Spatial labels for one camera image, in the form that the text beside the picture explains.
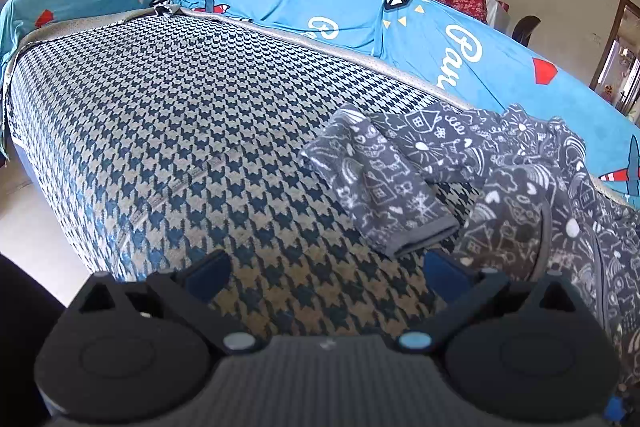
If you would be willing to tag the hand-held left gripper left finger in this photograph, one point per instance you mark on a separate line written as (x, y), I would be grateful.
(207, 274)

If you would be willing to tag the white-clothed dining table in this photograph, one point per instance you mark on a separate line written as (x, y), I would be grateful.
(500, 14)

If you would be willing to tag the blue printed sofa cover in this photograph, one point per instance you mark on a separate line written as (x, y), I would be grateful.
(280, 2)

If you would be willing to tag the brown wooden door frame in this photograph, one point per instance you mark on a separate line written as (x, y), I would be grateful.
(607, 47)

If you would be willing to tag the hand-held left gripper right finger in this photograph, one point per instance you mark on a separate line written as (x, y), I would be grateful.
(445, 279)

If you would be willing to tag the dark wooden dining chair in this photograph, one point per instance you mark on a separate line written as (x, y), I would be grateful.
(527, 32)

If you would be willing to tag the grey patterned fleece jacket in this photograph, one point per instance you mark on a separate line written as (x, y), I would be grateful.
(500, 187)

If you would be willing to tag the houndstooth sofa seat cover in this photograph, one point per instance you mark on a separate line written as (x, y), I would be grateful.
(175, 132)

